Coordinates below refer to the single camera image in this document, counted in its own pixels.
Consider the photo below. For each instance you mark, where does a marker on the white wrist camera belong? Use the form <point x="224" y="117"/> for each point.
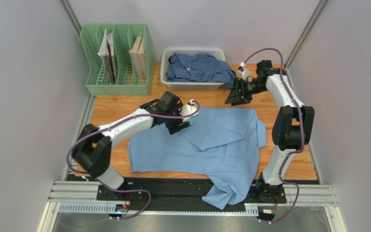
<point x="189" y="110"/>
<point x="246" y="74"/>

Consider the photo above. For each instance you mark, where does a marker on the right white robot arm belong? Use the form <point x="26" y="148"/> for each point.
<point x="291" y="131"/>

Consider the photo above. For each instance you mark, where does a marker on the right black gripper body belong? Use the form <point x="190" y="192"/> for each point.
<point x="241" y="92"/>

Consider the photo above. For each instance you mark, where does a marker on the dark blue checkered shirt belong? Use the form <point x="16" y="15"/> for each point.
<point x="199" y="68"/>

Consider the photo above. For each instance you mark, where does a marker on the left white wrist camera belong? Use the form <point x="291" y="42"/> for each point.
<point x="189" y="110"/>

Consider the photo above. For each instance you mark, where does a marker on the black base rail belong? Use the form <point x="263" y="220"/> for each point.
<point x="178" y="197"/>

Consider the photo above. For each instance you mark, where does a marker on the green file organizer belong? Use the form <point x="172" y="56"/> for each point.
<point x="127" y="81"/>

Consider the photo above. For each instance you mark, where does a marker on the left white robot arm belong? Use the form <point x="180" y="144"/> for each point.
<point x="92" y="150"/>

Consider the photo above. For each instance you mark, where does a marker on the beige books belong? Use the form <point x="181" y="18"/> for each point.
<point x="138" y="57"/>

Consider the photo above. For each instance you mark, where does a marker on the white plastic basket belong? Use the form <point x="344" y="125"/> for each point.
<point x="216" y="52"/>

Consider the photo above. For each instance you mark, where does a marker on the grey magazines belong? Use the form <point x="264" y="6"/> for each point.
<point x="107" y="55"/>

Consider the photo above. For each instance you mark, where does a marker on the light blue long sleeve shirt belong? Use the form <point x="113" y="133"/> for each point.
<point x="221" y="143"/>

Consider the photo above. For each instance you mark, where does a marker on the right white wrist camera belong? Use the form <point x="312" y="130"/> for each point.
<point x="246" y="74"/>

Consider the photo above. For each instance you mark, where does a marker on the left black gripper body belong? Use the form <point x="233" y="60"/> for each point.
<point x="174" y="120"/>

